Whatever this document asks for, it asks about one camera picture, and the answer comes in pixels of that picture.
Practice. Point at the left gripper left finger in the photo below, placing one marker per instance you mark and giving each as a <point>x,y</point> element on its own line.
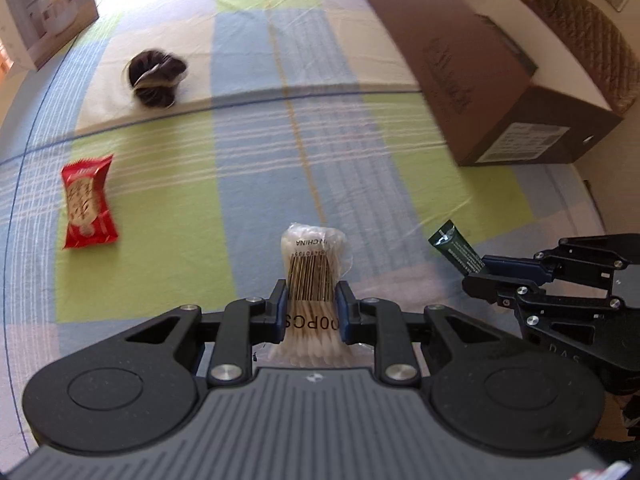
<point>238,328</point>

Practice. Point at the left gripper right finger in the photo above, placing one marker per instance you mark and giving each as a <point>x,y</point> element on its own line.
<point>380,324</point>

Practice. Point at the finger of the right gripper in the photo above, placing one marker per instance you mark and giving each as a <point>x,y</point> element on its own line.
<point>492,289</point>
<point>520,268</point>

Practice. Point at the dark green cream tube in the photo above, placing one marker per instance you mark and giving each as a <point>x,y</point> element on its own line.
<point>450,243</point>

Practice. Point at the cotton swab bag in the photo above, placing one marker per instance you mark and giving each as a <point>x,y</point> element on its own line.
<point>315,259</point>

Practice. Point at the brown cardboard sorting box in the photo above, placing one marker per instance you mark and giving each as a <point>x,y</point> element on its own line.
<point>501,84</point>

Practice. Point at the checked blue green tablecloth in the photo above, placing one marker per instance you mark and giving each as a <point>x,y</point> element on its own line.
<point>290,111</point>

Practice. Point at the red snack packet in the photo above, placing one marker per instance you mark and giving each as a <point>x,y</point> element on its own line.
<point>89,219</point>

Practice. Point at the brown quilted chair cushion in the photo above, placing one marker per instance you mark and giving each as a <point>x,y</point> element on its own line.
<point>598,45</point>

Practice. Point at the dark purple scrunchie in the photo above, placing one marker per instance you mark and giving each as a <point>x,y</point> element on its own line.
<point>154,76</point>

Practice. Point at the white appliance box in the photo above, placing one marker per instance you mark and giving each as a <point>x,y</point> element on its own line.
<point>32,31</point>

